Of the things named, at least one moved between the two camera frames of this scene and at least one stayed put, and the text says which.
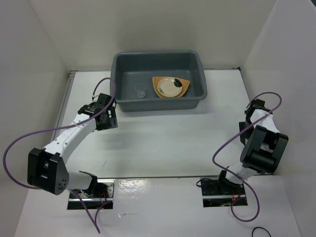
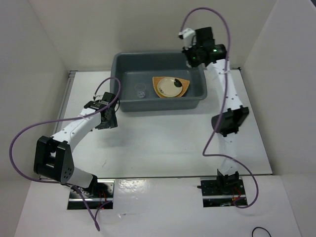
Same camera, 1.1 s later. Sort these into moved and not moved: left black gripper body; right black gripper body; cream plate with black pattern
Moved: right black gripper body
Not moved: cream plate with black pattern; left black gripper body
